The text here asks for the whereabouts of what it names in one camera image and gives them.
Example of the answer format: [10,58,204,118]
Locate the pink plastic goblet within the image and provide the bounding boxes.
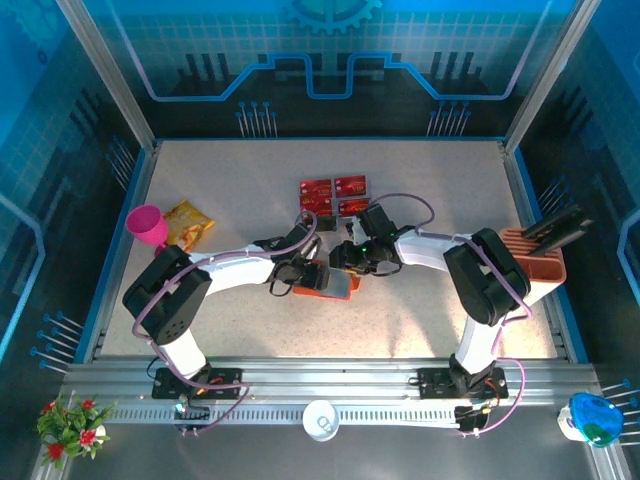
[125,204,174,257]

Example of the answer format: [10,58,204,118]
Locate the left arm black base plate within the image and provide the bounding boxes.
[151,367,245,401]

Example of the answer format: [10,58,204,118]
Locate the yellow snack bag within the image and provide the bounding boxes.
[163,199,216,253]

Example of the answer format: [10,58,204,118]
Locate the white paper cup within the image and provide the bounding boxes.
[302,399,341,443]

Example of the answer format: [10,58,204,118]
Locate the aluminium table side rail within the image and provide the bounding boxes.
[499,139,576,364]
[79,139,161,364]

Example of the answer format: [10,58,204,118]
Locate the aluminium frame post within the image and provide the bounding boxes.
[502,0,601,154]
[54,0,159,154]

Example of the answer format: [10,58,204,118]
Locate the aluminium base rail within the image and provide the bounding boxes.
[59,355,601,410]

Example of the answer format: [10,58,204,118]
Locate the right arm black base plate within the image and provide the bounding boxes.
[417,367,510,401]

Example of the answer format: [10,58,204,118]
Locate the artificial plant red flowers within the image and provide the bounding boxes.
[35,394,119,471]

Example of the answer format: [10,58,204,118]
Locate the blue green globe ball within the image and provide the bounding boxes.
[569,392,626,448]

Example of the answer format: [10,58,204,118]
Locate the orange card holder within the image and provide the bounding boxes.
[292,267,362,304]

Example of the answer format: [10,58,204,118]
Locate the orange white knife block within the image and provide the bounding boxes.
[499,227,568,314]

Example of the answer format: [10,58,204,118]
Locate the slotted cable duct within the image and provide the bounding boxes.
[107,405,464,427]

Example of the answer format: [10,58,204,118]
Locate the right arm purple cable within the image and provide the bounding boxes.
[369,192,534,440]

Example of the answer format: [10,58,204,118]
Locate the red snack packets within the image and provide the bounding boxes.
[297,174,374,236]

